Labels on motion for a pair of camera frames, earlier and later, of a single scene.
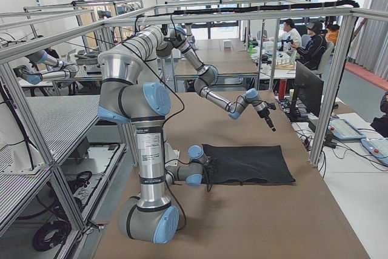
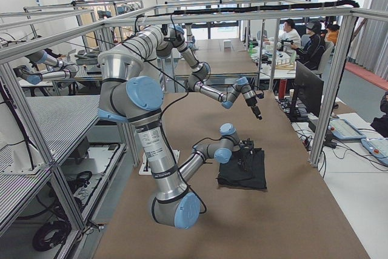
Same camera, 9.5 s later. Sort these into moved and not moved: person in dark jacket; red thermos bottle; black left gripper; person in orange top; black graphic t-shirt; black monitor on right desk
Moved: black left gripper; black graphic t-shirt
Not moved: person in dark jacket; red thermos bottle; black monitor on right desk; person in orange top
